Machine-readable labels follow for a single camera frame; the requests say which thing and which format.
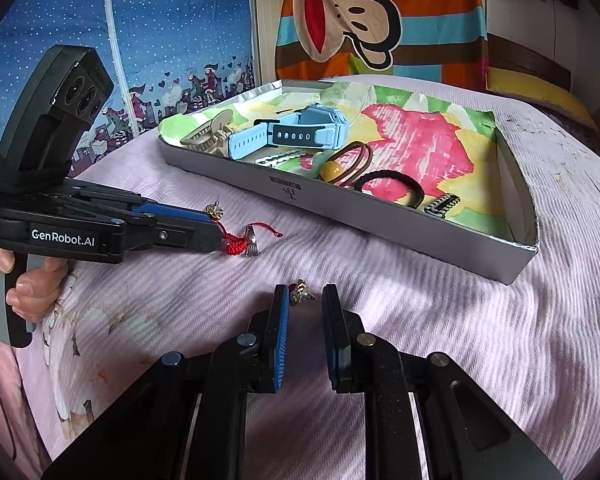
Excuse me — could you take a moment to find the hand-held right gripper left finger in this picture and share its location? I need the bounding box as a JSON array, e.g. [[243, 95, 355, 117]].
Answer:
[[40, 284, 292, 480]]

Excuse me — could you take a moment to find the white hair clip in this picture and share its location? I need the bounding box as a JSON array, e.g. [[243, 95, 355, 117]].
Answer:
[[255, 152, 299, 167]]

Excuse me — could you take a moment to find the black hair tie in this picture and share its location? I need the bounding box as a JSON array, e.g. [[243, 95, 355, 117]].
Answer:
[[354, 170, 426, 207]]

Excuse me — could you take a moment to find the striped monkey blanket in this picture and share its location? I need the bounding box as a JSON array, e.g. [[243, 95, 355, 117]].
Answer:
[[275, 0, 489, 83]]

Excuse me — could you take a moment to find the colourful printed cloth liner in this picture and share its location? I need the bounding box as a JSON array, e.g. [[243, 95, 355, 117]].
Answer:
[[159, 80, 497, 236]]

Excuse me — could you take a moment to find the person's left hand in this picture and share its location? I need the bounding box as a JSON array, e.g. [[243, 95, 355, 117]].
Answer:
[[0, 238, 69, 316]]

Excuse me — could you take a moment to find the yellow pillow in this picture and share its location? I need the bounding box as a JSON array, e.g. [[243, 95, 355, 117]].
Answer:
[[486, 67, 599, 131]]

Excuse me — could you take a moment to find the beige hair claw clip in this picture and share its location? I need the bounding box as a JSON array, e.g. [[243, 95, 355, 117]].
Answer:
[[180, 110, 236, 153]]

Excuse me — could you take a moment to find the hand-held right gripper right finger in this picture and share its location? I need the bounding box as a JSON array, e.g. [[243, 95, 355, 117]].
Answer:
[[321, 284, 566, 480]]

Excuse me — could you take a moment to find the brown hair tie with beads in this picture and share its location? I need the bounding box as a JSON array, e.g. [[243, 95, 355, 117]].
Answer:
[[307, 141, 374, 186]]

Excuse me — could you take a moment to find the grey shallow cardboard box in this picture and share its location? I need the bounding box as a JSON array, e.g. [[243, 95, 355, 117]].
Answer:
[[157, 77, 539, 286]]

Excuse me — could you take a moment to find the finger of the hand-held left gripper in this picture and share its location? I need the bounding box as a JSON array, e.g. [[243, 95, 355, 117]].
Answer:
[[121, 215, 227, 265], [62, 185, 214, 226]]

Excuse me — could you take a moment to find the brown wooden headboard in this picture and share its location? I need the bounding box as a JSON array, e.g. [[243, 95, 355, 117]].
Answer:
[[487, 32, 573, 75]]

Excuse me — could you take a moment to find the red braided bracelet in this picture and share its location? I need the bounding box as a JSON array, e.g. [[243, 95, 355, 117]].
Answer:
[[215, 222, 285, 260]]

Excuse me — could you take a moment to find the small black metal clip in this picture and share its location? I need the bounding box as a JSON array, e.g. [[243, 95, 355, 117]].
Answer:
[[425, 195, 461, 219]]

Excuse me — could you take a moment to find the blue dotted fabric wardrobe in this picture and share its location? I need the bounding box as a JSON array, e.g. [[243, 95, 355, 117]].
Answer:
[[0, 0, 256, 186]]

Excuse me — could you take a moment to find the light blue watch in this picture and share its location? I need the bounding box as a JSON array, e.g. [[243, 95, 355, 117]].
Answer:
[[227, 102, 351, 160]]

